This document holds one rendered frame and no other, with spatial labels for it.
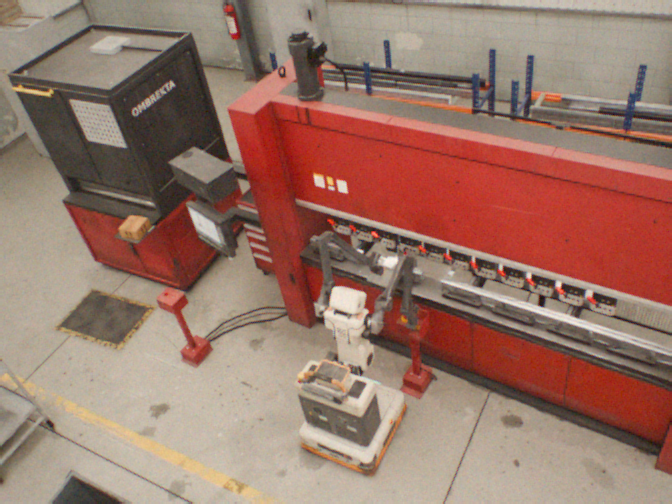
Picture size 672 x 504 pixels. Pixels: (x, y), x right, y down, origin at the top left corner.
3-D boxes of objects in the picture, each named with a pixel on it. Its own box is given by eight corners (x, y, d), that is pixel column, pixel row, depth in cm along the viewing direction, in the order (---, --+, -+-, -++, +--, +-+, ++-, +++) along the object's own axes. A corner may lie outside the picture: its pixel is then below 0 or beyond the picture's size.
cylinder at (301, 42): (291, 99, 445) (277, 35, 414) (311, 82, 459) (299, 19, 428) (330, 107, 429) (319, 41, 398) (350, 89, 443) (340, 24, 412)
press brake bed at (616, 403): (316, 322, 596) (300, 258, 541) (328, 307, 608) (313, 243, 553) (657, 457, 451) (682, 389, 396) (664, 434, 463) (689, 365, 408)
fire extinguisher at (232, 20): (227, 39, 936) (217, 2, 899) (234, 34, 947) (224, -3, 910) (237, 40, 928) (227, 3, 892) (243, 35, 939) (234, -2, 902)
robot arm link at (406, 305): (400, 256, 447) (413, 259, 440) (405, 255, 451) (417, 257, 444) (398, 314, 457) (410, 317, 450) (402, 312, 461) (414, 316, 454)
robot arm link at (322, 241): (312, 234, 444) (320, 235, 436) (328, 230, 451) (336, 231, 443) (322, 294, 454) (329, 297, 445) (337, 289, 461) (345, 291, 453)
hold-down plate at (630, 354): (605, 350, 421) (606, 348, 419) (608, 345, 424) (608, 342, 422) (653, 367, 406) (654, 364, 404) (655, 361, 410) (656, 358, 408)
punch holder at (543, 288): (529, 291, 430) (530, 273, 419) (533, 282, 435) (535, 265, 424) (551, 297, 423) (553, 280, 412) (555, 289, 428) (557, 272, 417)
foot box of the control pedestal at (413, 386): (399, 390, 526) (397, 381, 518) (412, 368, 540) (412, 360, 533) (420, 399, 517) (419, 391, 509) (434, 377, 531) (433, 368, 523)
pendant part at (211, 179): (199, 245, 532) (167, 161, 475) (222, 229, 543) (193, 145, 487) (236, 269, 502) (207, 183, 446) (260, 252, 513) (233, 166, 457)
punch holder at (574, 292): (558, 300, 420) (561, 282, 410) (562, 291, 425) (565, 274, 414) (581, 307, 413) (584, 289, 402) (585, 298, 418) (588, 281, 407)
